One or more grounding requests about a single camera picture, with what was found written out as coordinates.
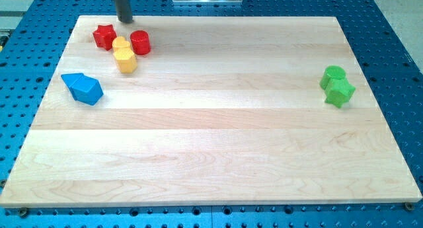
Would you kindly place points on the blue perforated metal table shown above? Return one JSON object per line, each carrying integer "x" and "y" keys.
{"x": 34, "y": 49}

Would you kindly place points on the light wooden board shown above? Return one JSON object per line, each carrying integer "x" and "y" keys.
{"x": 221, "y": 111}

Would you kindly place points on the blue cube block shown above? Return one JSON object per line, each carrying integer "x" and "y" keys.
{"x": 86, "y": 89}

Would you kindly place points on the yellow heart block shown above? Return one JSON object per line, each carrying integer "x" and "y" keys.
{"x": 120, "y": 43}

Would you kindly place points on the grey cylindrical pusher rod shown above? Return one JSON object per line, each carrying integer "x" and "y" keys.
{"x": 123, "y": 11}

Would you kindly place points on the blue triangle block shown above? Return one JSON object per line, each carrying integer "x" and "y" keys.
{"x": 70, "y": 79}

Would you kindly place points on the green star block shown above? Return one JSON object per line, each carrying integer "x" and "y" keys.
{"x": 338, "y": 92}

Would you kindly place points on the green cylinder block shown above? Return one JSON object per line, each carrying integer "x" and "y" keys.
{"x": 331, "y": 72}

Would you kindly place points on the yellow hexagon block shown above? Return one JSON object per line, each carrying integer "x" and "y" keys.
{"x": 125, "y": 60}

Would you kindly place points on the red star block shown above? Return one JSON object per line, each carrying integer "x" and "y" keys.
{"x": 104, "y": 35}

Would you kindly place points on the red cylinder block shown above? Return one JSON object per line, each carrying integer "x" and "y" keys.
{"x": 140, "y": 42}

